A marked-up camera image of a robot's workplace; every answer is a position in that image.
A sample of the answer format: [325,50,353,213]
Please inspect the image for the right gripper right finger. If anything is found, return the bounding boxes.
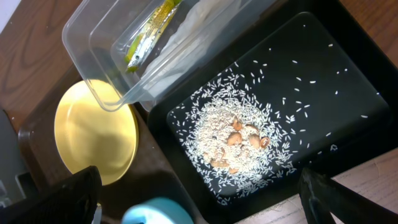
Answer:
[298,168,397,223]

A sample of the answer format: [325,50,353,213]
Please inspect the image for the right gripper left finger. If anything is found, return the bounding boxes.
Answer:
[1,166,102,223]

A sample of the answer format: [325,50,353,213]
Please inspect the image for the light blue bowl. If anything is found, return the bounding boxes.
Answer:
[121,197,194,224]

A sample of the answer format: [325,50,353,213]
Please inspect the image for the green snack wrapper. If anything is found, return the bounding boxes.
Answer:
[125,0,182,72]

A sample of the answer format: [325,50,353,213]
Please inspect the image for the black waste tray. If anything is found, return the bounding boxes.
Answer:
[147,1,397,223]

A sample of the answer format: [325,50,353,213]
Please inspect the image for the grey plastic dish rack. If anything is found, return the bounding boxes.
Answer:
[0,110,38,209]

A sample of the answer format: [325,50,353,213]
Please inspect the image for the yellow plate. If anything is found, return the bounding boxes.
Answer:
[54,81,139,185]

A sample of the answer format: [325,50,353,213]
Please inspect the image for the dark brown serving tray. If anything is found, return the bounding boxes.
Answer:
[17,65,206,224]

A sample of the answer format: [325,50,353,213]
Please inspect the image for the rice and nut scraps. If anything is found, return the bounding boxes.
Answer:
[168,42,389,205]

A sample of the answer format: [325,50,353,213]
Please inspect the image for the clear plastic bin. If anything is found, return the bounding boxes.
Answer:
[62,0,272,111]

